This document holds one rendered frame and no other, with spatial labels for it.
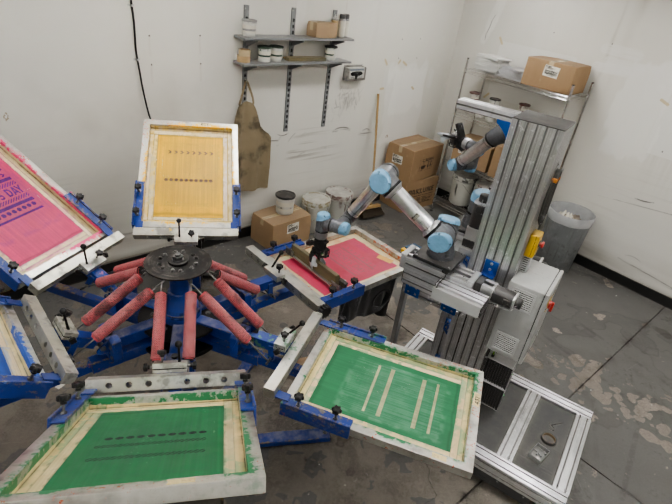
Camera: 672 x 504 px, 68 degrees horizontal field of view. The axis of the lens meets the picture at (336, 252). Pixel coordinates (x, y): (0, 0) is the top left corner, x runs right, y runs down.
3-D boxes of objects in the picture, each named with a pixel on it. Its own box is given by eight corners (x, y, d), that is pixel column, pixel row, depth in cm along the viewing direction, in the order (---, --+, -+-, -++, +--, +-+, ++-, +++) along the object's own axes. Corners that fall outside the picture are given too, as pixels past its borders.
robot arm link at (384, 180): (461, 234, 253) (386, 158, 251) (455, 246, 241) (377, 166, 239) (444, 247, 260) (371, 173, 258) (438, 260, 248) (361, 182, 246)
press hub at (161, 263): (201, 412, 314) (196, 225, 246) (233, 455, 291) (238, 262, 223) (140, 443, 291) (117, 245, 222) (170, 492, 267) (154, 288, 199)
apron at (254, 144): (265, 185, 499) (271, 77, 446) (269, 187, 494) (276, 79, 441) (218, 194, 466) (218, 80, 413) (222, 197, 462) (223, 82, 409)
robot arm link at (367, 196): (392, 153, 261) (340, 212, 289) (386, 158, 252) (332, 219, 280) (408, 168, 261) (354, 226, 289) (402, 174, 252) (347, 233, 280)
